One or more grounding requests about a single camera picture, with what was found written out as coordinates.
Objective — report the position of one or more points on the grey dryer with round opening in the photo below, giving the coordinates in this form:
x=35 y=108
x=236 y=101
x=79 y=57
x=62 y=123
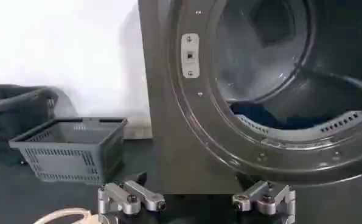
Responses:
x=180 y=146

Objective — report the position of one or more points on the blue clothes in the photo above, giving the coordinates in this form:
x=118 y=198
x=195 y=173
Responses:
x=259 y=115

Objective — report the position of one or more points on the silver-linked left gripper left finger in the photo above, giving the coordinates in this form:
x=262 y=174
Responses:
x=129 y=199

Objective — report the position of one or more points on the grey slotted plastic basket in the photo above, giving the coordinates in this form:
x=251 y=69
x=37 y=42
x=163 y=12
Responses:
x=65 y=158

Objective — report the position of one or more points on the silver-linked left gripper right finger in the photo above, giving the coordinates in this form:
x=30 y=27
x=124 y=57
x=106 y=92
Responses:
x=267 y=201

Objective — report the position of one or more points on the dark plastic laundry basket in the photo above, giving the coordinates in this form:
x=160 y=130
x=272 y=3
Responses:
x=13 y=115

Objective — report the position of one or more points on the white door latch plate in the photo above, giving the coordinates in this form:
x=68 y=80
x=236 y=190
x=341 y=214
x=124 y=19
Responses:
x=190 y=56

